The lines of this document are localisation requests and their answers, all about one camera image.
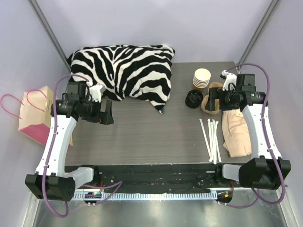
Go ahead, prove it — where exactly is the zebra print pillow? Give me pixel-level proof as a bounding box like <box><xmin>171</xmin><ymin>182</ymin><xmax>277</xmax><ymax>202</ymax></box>
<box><xmin>67</xmin><ymin>44</ymin><xmax>175</xmax><ymax>114</ymax></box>

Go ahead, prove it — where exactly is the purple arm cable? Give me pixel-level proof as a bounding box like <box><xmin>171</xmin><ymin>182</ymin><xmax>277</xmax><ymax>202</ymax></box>
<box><xmin>37</xmin><ymin>75</ymin><xmax>124</xmax><ymax>217</ymax></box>
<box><xmin>222</xmin><ymin>62</ymin><xmax>288</xmax><ymax>208</ymax></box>

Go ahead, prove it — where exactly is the stack of paper cups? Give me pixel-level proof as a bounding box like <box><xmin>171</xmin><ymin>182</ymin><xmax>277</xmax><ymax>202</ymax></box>
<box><xmin>192</xmin><ymin>68</ymin><xmax>211</xmax><ymax>92</ymax></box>

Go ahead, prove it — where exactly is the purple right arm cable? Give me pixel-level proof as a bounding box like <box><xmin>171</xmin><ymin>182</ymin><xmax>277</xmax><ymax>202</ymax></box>
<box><xmin>222</xmin><ymin>62</ymin><xmax>288</xmax><ymax>208</ymax></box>

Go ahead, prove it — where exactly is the perforated metal rail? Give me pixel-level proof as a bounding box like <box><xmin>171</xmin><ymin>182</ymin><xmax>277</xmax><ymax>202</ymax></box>
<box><xmin>72</xmin><ymin>190</ymin><xmax>217</xmax><ymax>201</ymax></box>

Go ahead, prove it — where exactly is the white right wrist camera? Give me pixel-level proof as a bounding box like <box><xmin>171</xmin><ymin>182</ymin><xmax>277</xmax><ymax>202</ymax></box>
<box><xmin>220</xmin><ymin>70</ymin><xmax>237</xmax><ymax>91</ymax></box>

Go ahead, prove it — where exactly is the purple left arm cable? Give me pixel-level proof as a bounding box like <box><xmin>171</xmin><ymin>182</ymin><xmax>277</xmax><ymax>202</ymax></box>
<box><xmin>37</xmin><ymin>75</ymin><xmax>124</xmax><ymax>217</ymax></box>

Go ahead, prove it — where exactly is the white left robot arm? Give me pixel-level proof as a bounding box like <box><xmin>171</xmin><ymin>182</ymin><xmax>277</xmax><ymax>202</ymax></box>
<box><xmin>25</xmin><ymin>81</ymin><xmax>114</xmax><ymax>201</ymax></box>

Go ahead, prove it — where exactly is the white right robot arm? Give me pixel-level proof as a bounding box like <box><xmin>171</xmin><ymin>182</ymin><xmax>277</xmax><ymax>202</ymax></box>
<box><xmin>205</xmin><ymin>70</ymin><xmax>291</xmax><ymax>190</ymax></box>

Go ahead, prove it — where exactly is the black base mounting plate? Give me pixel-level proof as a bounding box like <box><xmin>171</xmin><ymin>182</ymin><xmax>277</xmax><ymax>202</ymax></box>
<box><xmin>65</xmin><ymin>163</ymin><xmax>242</xmax><ymax>194</ymax></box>

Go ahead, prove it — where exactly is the black cup lid stack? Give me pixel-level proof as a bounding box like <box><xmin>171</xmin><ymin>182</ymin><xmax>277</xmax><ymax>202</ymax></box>
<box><xmin>185</xmin><ymin>90</ymin><xmax>204</xmax><ymax>109</ymax></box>

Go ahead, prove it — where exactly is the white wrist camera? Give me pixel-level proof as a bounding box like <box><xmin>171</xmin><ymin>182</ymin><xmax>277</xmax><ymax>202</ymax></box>
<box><xmin>220</xmin><ymin>70</ymin><xmax>237</xmax><ymax>91</ymax></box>
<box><xmin>89</xmin><ymin>84</ymin><xmax>106</xmax><ymax>103</ymax></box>

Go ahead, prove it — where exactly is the beige folded cloth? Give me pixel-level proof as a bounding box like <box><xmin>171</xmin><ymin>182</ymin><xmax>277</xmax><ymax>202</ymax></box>
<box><xmin>222</xmin><ymin>109</ymin><xmax>251</xmax><ymax>158</ymax></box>

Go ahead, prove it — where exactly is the white wrapped straw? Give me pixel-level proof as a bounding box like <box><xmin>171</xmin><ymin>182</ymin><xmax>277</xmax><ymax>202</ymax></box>
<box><xmin>207</xmin><ymin>119</ymin><xmax>213</xmax><ymax>162</ymax></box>
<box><xmin>212</xmin><ymin>120</ymin><xmax>217</xmax><ymax>165</ymax></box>
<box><xmin>213</xmin><ymin>120</ymin><xmax>222</xmax><ymax>163</ymax></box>
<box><xmin>199</xmin><ymin>119</ymin><xmax>213</xmax><ymax>162</ymax></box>

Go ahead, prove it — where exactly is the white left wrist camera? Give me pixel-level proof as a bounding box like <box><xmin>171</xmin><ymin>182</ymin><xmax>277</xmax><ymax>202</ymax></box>
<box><xmin>89</xmin><ymin>84</ymin><xmax>106</xmax><ymax>103</ymax></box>

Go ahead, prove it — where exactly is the pink paper gift bag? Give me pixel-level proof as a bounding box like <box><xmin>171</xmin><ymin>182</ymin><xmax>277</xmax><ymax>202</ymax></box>
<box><xmin>0</xmin><ymin>85</ymin><xmax>73</xmax><ymax>147</ymax></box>

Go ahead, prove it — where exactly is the brown cardboard cup carrier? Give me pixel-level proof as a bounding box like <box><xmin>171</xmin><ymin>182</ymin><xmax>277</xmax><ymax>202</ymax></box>
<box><xmin>201</xmin><ymin>82</ymin><xmax>223</xmax><ymax>115</ymax></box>

